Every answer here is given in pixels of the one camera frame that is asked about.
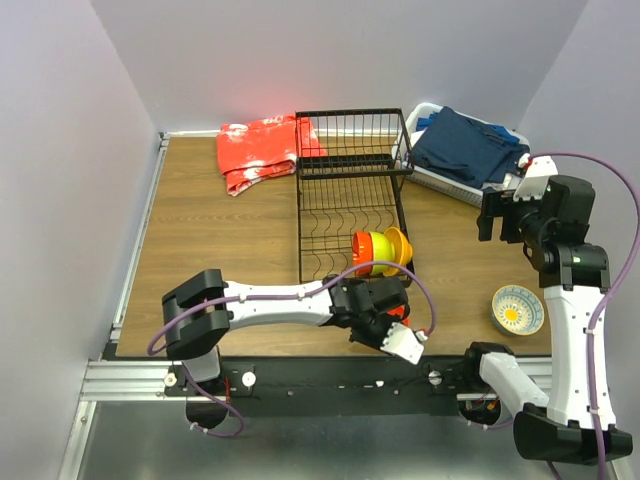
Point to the black wire dish rack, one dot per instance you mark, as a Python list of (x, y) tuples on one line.
[(350, 169)]

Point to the blue patterned ceramic bowl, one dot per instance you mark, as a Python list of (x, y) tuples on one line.
[(517, 311)]

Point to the red white folded cloth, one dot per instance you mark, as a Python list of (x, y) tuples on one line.
[(248, 153)]

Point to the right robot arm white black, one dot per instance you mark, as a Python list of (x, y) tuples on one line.
[(573, 423)]

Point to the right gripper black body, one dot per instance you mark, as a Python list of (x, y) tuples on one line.
[(523, 222)]

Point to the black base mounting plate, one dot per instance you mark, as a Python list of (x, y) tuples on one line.
[(345, 385)]

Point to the white cloth in basket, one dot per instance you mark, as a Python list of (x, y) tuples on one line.
[(509, 182)]

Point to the yellow orange bowl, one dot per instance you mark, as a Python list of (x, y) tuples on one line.
[(399, 249)]

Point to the aluminium table edge rail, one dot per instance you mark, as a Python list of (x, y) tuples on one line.
[(112, 378)]

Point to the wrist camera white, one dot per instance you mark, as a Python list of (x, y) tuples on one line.
[(405, 343), (536, 172)]

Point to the white laundry basket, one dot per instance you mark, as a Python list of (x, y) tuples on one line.
[(415, 125)]

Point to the dark blue folded jeans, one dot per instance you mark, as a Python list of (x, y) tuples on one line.
[(467, 151)]

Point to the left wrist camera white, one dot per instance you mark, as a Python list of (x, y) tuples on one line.
[(405, 343)]

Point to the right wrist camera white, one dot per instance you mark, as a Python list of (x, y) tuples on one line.
[(536, 172)]

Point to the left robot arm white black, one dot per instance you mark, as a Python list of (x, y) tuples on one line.
[(199, 312)]

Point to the green bowl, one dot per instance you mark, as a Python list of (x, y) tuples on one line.
[(382, 251)]

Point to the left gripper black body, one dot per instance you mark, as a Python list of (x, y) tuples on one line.
[(371, 330)]

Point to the red orange bowl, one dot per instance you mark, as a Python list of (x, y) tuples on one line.
[(402, 314), (362, 252)]

